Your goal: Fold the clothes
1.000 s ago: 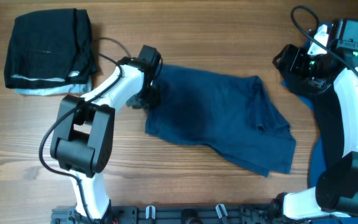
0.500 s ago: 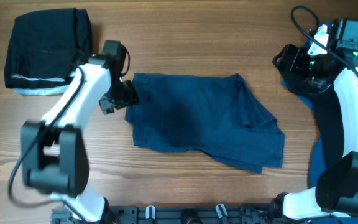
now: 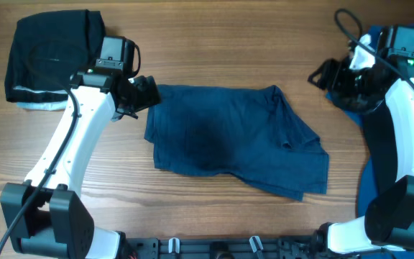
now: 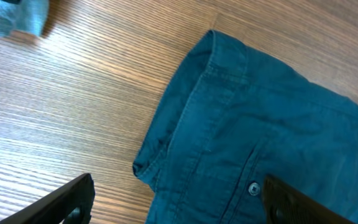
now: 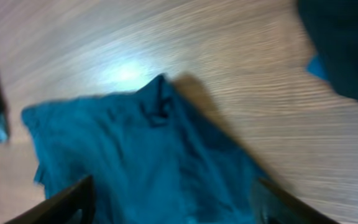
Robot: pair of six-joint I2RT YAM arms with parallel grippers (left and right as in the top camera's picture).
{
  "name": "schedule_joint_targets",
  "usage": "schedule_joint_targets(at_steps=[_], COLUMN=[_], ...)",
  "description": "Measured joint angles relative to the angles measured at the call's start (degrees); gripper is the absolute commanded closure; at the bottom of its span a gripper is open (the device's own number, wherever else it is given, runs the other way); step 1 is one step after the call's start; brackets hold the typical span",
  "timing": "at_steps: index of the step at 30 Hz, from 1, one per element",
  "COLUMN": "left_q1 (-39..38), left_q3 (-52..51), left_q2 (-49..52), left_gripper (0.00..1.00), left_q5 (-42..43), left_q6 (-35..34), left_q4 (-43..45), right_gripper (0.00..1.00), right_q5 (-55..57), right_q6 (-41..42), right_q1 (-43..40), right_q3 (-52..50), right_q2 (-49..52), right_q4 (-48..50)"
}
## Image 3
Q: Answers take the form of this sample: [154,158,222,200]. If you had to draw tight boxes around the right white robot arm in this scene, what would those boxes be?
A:
[308,56,414,257]

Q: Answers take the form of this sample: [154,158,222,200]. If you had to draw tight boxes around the navy blue shorts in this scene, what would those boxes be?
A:
[144,84,329,201]

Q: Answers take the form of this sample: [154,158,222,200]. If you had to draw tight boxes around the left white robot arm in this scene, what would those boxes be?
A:
[0,69,160,258]

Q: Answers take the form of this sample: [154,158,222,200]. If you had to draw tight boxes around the black polo shirt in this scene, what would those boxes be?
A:
[327,23,414,202]

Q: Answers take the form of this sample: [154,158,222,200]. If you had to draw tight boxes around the folded black garment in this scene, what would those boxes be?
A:
[4,9,106,104]

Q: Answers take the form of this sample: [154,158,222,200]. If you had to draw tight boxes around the folded white garment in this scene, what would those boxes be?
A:
[14,86,68,111]

